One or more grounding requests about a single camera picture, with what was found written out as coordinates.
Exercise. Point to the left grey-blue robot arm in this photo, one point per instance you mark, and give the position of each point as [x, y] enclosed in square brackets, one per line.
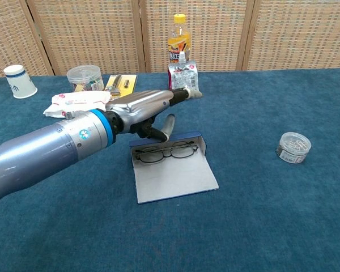
[37, 158]

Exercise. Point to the blue carpet table cover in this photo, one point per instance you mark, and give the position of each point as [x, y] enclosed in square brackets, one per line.
[243, 212]

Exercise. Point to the razor on yellow blister card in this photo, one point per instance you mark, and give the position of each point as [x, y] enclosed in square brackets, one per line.
[129, 85]

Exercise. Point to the clear jar of colourful clips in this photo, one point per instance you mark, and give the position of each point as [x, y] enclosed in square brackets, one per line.
[83, 78]

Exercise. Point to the black-rimmed eyeglasses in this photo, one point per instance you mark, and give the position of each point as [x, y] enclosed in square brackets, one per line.
[167, 153]

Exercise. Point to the small clear jar of paperclips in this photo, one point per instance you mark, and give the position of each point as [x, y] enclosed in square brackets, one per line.
[293, 148]

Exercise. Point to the yellow-capped drink bottle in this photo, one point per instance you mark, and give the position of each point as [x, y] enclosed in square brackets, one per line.
[179, 39]

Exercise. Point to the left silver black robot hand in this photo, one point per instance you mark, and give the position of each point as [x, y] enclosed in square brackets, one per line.
[141, 106]

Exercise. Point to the blue cardboard glasses case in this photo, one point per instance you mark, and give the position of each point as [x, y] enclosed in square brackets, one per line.
[175, 178]

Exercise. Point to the silver spout pouch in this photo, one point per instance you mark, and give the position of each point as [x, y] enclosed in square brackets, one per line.
[184, 79]

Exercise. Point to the white tissue pack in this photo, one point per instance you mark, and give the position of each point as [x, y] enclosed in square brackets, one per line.
[76, 103]

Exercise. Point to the woven bamboo folding screen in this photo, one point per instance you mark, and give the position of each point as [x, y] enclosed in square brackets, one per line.
[88, 34]

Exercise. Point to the white paper cup blue band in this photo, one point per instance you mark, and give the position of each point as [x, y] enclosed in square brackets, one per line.
[20, 83]

